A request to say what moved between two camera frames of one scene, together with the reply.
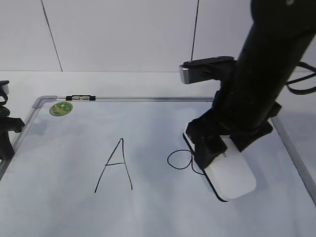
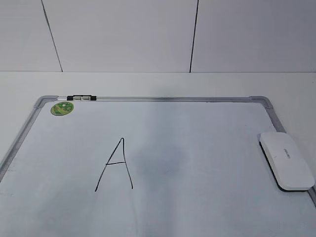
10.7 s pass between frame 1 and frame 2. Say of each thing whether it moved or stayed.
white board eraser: moved
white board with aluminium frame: stayed
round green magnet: stayed
